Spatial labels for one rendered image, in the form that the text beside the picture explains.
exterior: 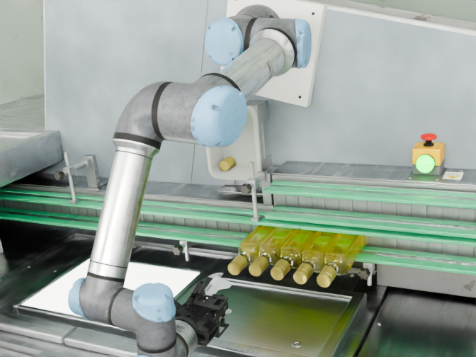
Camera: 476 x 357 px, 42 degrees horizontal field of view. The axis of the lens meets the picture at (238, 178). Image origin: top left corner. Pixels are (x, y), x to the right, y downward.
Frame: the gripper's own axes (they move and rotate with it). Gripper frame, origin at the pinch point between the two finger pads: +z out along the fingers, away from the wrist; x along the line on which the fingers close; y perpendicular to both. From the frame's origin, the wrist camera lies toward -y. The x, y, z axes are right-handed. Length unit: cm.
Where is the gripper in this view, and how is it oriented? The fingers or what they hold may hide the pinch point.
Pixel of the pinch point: (217, 286)
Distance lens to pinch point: 146.7
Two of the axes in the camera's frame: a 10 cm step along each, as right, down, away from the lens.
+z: 4.1, -3.2, 8.5
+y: 9.1, 1.3, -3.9
